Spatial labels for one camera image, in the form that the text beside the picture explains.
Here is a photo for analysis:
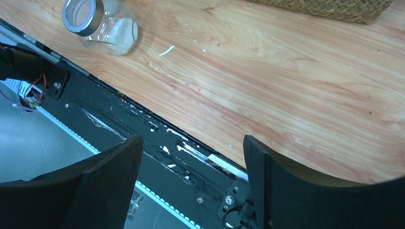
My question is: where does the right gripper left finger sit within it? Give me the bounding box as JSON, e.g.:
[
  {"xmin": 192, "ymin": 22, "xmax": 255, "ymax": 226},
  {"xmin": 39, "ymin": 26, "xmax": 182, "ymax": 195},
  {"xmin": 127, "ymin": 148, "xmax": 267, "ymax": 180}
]
[{"xmin": 0, "ymin": 135, "xmax": 143, "ymax": 229}]

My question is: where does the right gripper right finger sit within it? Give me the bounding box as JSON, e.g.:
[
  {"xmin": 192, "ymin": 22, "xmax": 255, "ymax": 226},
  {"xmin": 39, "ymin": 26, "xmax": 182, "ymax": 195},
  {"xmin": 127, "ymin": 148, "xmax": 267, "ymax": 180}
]
[{"xmin": 243, "ymin": 135, "xmax": 405, "ymax": 229}]

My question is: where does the open glass jar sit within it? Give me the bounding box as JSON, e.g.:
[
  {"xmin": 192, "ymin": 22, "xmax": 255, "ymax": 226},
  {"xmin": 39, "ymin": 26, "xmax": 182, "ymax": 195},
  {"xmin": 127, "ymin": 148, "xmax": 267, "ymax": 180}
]
[{"xmin": 62, "ymin": 0, "xmax": 139, "ymax": 55}]

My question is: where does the woven divided basket tray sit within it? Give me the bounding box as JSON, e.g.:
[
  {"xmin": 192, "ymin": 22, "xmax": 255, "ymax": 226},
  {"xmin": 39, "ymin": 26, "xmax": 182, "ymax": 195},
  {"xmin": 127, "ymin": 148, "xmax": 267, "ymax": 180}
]
[{"xmin": 249, "ymin": 0, "xmax": 392, "ymax": 24}]

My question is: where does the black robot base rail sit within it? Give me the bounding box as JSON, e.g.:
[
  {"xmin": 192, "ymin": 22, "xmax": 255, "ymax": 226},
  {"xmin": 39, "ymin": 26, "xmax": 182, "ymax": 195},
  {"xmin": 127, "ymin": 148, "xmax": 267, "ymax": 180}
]
[{"xmin": 0, "ymin": 21, "xmax": 256, "ymax": 229}]

